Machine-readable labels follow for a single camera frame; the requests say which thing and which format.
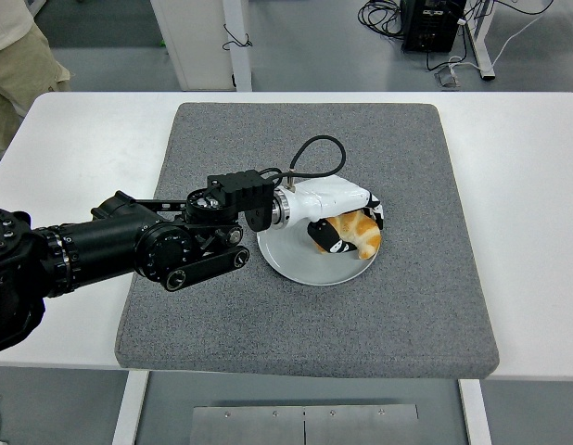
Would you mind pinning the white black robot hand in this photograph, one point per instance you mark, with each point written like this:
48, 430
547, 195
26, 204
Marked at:
328, 197

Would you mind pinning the golden croissant bread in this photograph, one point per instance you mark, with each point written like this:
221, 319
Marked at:
365, 234

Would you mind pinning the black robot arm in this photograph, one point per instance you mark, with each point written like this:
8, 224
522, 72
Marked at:
105, 241

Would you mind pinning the grey round plate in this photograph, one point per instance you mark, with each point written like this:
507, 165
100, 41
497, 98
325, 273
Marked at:
296, 262

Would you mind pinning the grey metal plate with screws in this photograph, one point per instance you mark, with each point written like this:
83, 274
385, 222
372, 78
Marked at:
249, 426

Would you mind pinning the grey felt mat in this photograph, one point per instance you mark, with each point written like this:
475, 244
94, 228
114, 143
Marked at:
314, 324

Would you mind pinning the clear plastic floor object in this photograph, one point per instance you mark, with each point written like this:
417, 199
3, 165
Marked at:
448, 76

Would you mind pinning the black computer case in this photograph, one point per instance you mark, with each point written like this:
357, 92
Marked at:
430, 28

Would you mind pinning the white cabinet side panel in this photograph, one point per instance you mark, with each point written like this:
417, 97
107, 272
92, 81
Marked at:
189, 37

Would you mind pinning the white desk leg with foot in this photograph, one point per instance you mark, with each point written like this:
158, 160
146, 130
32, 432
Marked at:
482, 37

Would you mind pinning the white table leg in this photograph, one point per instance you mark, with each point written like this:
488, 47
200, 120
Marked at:
129, 412
476, 417

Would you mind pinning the person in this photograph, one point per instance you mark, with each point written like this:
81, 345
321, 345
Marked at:
17, 60

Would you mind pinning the white furniture post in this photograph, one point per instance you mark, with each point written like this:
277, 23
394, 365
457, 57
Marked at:
240, 65

